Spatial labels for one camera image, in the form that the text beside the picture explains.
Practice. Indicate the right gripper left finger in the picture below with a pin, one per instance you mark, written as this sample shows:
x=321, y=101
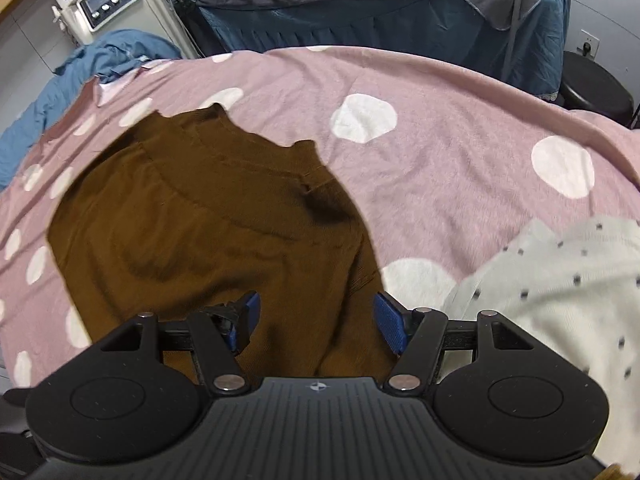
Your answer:
x=212, y=338

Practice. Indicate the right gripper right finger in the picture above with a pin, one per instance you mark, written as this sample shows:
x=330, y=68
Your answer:
x=420, y=338

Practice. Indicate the brown knit sweater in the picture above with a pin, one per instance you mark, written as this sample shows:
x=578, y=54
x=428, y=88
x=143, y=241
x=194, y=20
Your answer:
x=181, y=213

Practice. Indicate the white black-dotted garment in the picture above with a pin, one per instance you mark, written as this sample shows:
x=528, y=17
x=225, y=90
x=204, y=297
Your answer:
x=578, y=293

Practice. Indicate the pink polka dot bedsheet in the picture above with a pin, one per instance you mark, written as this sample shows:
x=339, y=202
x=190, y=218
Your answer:
x=444, y=165

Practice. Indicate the black round stool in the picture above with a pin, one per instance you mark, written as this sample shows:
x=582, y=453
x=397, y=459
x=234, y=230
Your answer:
x=586, y=85

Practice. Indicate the light blue blanket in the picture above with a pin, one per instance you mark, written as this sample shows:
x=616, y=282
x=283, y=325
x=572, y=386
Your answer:
x=108, y=58

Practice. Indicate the dark blue grey bed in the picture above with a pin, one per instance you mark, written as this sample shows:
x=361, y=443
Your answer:
x=520, y=42

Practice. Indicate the wall power socket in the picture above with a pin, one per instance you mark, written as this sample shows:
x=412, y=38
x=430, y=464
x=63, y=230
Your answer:
x=588, y=45

